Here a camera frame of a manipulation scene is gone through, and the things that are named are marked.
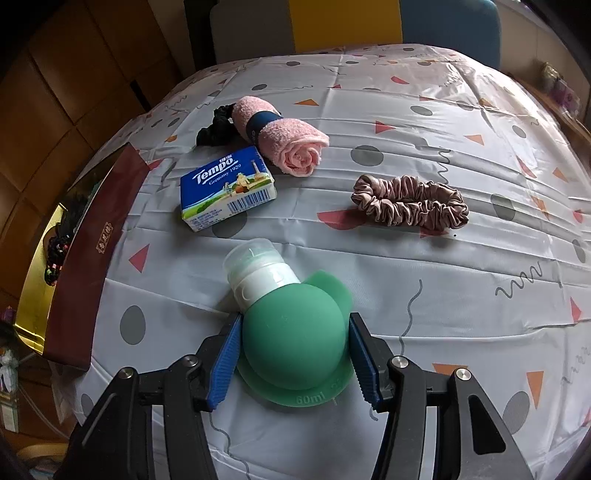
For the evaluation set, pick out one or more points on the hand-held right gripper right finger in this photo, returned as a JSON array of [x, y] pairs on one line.
[[364, 367]]

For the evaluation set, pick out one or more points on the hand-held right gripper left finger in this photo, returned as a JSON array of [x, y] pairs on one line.
[[226, 362]]

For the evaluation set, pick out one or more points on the green silicone bottle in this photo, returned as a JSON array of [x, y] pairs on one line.
[[293, 332]]

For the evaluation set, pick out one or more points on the pink satin scrunchie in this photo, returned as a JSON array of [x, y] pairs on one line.
[[406, 203]]

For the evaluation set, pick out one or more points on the gold tin box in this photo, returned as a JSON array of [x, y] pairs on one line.
[[92, 254]]

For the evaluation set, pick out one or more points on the blue tissue pack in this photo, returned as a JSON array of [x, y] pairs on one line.
[[226, 189]]

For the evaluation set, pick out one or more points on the pink towel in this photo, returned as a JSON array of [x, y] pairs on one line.
[[295, 143]]

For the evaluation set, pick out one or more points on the black scrunchie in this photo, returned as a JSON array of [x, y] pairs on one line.
[[214, 129]]

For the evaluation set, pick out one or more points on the patterned white tablecloth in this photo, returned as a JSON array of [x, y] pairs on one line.
[[415, 300]]

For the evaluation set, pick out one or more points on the wooden windowsill shelf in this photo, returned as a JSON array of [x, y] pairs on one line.
[[572, 124]]

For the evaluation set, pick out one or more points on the wooden wardrobe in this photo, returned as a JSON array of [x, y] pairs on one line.
[[69, 69]]

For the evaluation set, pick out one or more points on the grey yellow blue chair back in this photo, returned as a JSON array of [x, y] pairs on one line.
[[346, 23]]

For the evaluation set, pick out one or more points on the dark green small box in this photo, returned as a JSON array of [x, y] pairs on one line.
[[549, 76]]

